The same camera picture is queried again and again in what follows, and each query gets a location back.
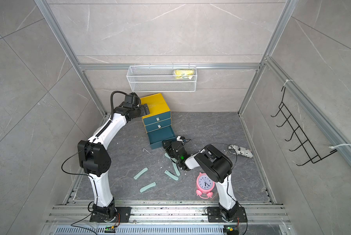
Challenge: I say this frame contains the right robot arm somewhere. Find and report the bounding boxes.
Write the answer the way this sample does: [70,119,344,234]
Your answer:
[162,140,248,222]

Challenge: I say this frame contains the yellow teal drawer cabinet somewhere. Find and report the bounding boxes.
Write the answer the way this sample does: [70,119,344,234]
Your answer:
[141,93,176,149]

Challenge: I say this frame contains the pink alarm clock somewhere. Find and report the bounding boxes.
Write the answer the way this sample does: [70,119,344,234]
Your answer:
[196,172,215,199]

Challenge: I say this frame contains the white patterned toy shoe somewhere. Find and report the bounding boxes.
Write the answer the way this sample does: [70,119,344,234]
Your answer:
[228,145,253,158]

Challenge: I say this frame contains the white wire wall basket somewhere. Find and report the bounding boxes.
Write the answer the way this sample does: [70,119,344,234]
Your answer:
[126,65,198,92]

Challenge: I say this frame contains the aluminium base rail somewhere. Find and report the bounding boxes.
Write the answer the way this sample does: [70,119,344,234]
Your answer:
[41,201,295,235]

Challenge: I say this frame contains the yellow item in basket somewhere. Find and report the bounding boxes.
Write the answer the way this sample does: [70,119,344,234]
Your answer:
[172,69,195,80]

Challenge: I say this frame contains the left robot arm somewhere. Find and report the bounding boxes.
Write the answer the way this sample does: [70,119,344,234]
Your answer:
[77,91,150,222]

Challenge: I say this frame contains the black wire wall hook rack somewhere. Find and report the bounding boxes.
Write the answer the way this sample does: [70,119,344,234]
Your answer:
[271,87,338,166]

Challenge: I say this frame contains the teal fruit knife bottom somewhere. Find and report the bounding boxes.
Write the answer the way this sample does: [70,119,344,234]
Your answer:
[140,182,156,193]

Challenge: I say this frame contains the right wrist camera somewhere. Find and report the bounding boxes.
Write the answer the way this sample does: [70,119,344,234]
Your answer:
[176,136,187,145]

